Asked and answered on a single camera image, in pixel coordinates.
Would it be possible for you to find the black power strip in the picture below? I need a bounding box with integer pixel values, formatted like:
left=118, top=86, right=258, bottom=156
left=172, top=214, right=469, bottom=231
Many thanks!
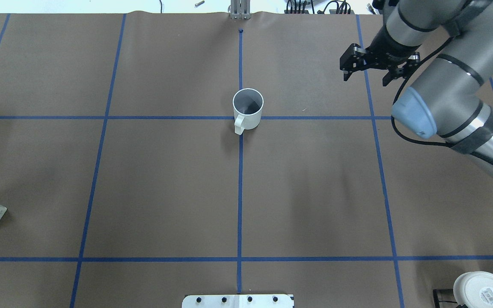
left=282, top=0, right=355, bottom=15

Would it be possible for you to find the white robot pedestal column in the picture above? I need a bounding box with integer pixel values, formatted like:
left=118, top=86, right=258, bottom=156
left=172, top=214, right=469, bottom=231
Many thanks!
left=181, top=294, right=295, bottom=308

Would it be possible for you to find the white grey mug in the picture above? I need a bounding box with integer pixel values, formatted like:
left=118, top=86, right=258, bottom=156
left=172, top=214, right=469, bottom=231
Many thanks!
left=232, top=88, right=264, bottom=135

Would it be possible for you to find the aluminium frame post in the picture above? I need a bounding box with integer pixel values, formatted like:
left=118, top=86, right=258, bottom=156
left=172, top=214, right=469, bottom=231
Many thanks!
left=229, top=0, right=252, bottom=20

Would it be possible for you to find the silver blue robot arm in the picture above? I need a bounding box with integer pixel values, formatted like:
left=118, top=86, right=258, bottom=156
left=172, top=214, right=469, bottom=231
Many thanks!
left=340, top=0, right=493, bottom=177

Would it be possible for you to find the black wire mug rack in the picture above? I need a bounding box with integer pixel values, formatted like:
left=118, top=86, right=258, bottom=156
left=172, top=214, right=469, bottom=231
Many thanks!
left=432, top=289, right=459, bottom=308

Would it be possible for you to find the white mug on rack lower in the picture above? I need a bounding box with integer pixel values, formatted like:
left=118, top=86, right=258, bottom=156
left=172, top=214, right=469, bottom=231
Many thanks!
left=453, top=271, right=493, bottom=308

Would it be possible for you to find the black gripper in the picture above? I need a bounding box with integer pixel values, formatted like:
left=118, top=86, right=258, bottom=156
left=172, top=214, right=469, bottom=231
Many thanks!
left=340, top=43, right=421, bottom=86

